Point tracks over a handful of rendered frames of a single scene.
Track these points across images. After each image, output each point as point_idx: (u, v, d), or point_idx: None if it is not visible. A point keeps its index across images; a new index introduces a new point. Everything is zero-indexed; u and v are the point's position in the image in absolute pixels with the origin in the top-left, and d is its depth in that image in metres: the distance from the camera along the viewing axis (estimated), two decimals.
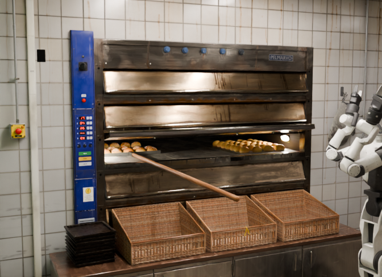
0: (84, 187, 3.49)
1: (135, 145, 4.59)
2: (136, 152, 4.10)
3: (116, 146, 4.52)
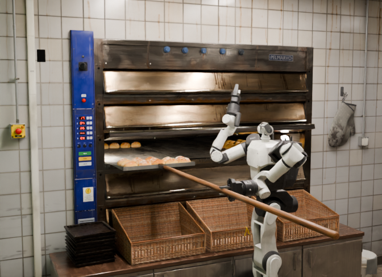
0: (84, 187, 3.49)
1: (135, 145, 4.59)
2: (166, 164, 3.46)
3: (116, 146, 4.52)
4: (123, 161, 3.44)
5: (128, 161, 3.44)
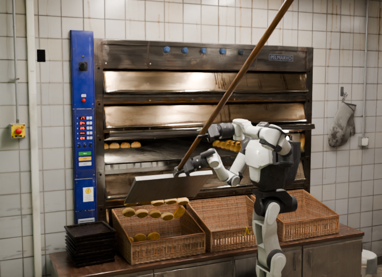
0: (84, 187, 3.49)
1: (135, 145, 4.59)
2: (182, 173, 3.22)
3: (116, 146, 4.52)
4: None
5: (128, 207, 3.49)
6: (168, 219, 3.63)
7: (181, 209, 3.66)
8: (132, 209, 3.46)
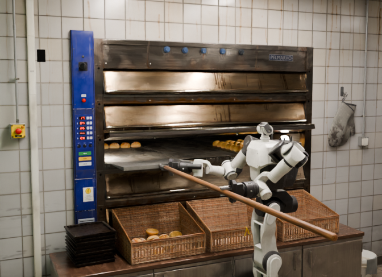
0: (84, 187, 3.49)
1: (135, 145, 4.59)
2: (167, 164, 3.46)
3: (116, 146, 4.52)
4: None
5: None
6: None
7: None
8: None
